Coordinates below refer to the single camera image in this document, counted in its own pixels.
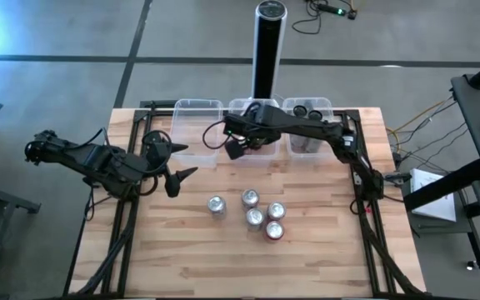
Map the white box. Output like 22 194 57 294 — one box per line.
408 167 458 223

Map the black power strip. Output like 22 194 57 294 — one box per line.
315 2 348 17

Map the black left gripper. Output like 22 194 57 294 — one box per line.
142 131 200 199

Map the dark grey metal stand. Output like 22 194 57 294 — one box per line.
0 102 43 300

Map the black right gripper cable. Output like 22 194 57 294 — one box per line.
201 119 229 151

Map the black and white tower fan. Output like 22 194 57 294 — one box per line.
250 0 288 100

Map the black aluminium rig frame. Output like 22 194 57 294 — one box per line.
62 99 433 300

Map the black power strip cable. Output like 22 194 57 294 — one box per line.
291 0 328 36

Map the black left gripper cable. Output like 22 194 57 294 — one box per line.
141 129 173 178

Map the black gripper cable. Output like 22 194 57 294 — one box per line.
141 129 173 178
201 119 229 151

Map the silver Diet Coke can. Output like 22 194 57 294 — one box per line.
266 201 288 222
240 187 261 209
245 207 266 232
206 194 228 220

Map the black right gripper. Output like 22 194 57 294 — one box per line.
222 104 285 162

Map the clear plastic bin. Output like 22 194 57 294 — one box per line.
282 96 335 162
168 97 224 168
227 97 282 168

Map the black desk beam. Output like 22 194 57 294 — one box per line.
402 157 480 212

